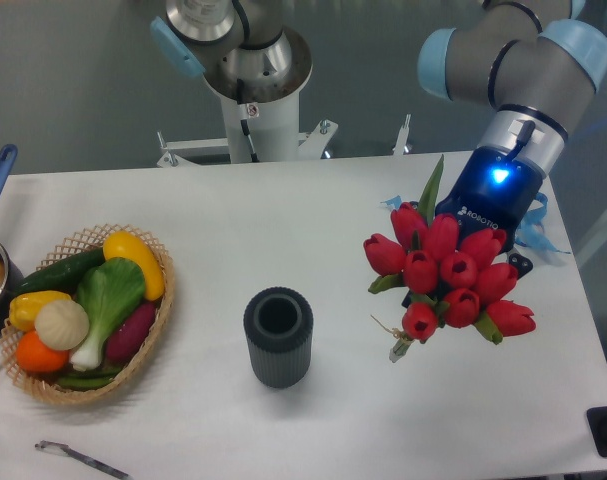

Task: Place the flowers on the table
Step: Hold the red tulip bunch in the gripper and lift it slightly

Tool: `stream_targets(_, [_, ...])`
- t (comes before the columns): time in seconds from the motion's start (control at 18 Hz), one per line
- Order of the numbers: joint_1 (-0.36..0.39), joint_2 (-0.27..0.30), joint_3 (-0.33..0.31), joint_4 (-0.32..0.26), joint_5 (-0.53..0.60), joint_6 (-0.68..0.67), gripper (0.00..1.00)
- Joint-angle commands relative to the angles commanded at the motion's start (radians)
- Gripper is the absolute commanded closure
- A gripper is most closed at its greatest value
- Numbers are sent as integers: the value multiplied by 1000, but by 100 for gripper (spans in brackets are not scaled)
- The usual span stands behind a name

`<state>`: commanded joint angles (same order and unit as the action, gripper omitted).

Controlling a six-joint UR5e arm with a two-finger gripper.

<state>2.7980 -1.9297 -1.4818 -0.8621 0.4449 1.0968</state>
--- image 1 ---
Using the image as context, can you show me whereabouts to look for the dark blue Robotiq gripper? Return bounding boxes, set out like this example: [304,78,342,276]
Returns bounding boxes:
[435,147,542,279]

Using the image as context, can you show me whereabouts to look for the yellow bell pepper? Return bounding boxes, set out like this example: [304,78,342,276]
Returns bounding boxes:
[8,290,72,332]

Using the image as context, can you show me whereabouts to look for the orange fruit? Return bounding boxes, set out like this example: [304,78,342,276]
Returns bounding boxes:
[15,331,69,374]

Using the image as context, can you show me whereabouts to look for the green bok choy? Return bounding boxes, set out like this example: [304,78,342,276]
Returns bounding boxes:
[70,257,145,372]

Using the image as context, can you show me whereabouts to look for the red tulip bouquet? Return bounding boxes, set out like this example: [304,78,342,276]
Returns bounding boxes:
[363,162,536,362]

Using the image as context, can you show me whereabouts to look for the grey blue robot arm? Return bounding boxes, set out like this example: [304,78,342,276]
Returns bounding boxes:
[417,1,607,275]

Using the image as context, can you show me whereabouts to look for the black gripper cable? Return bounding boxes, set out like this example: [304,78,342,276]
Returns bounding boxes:
[507,120,537,162]

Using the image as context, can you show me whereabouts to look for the purple sweet potato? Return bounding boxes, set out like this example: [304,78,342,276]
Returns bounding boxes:
[105,302,156,364]

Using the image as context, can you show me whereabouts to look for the cream garlic bulb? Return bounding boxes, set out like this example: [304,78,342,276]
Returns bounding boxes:
[34,300,89,351]

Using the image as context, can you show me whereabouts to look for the grey peeler tool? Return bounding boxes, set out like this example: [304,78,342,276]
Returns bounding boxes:
[34,440,132,480]

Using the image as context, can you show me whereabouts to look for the dark grey ribbed vase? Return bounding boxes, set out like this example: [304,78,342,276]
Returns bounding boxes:
[243,287,314,389]

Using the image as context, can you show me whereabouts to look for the woven wicker basket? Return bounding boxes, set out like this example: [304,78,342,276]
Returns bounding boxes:
[0,224,175,406]

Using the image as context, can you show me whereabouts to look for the green cucumber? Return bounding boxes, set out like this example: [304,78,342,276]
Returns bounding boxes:
[15,248,105,294]

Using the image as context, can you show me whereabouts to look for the green pea pods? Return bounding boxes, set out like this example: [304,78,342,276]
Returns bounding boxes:
[54,366,123,391]

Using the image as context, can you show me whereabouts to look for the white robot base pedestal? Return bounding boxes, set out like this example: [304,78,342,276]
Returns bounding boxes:
[149,0,412,169]

